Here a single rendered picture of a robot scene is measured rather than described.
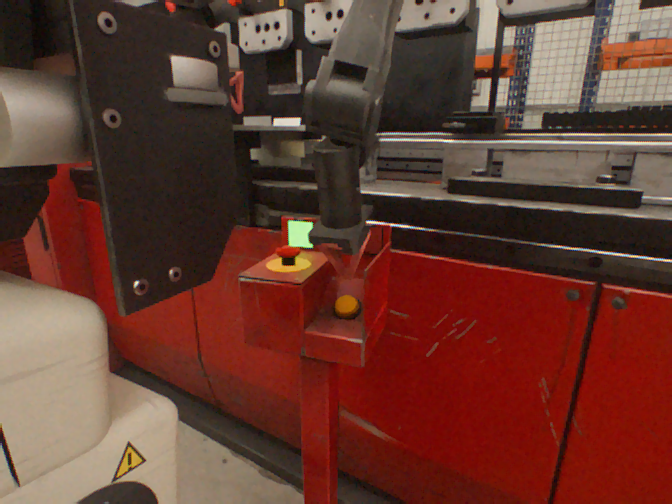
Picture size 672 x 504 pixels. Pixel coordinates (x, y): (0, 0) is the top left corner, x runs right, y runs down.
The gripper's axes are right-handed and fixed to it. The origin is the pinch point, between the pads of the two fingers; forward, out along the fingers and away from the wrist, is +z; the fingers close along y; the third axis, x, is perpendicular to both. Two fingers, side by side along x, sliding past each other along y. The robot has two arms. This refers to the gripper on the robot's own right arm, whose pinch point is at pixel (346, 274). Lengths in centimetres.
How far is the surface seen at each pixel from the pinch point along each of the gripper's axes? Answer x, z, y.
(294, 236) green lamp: 13.0, 0.2, 10.1
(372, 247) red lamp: -1.4, 1.0, 10.0
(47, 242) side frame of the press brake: 124, 25, 34
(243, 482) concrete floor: 39, 81, 2
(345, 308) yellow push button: 0.5, 6.0, -0.8
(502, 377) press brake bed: -24.9, 25.8, 9.1
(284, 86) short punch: 30, -19, 50
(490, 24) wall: -15, -6, 479
